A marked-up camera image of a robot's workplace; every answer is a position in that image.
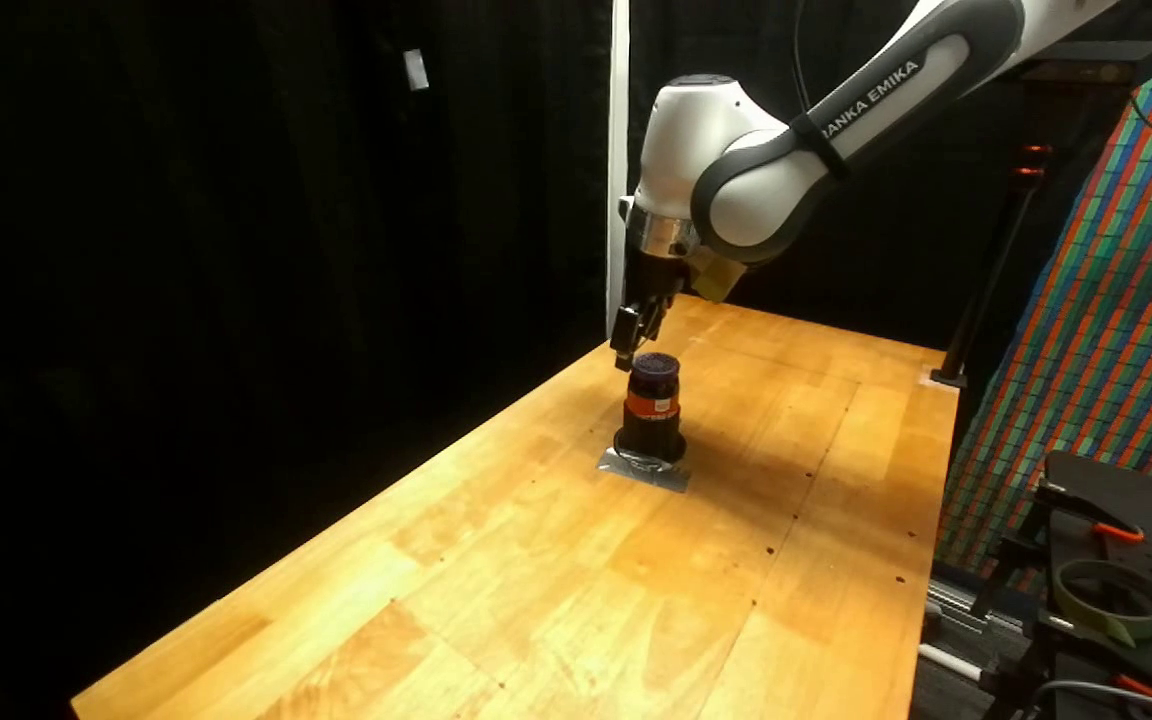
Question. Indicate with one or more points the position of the white tag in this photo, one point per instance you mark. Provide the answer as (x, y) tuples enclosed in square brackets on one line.
[(416, 69)]

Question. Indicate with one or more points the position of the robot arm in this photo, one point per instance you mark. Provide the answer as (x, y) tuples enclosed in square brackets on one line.
[(736, 190)]

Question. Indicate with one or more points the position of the multicoloured patterned panel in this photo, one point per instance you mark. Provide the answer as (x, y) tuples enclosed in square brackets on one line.
[(1106, 340)]

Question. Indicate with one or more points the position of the white vertical strip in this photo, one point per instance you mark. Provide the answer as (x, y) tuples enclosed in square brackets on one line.
[(618, 120)]

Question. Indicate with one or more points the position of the silver tape patch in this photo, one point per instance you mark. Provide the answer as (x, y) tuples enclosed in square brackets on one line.
[(671, 477)]

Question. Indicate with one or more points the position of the roll of green tape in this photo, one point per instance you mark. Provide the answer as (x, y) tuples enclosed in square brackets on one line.
[(1076, 605)]

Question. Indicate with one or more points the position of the white tube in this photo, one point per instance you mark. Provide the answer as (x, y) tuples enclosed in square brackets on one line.
[(951, 662)]

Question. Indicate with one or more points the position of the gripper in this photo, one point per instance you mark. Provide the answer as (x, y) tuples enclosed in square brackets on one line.
[(654, 275)]

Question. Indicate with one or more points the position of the camera on tripod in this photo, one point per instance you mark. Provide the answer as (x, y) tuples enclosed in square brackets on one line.
[(1026, 170)]

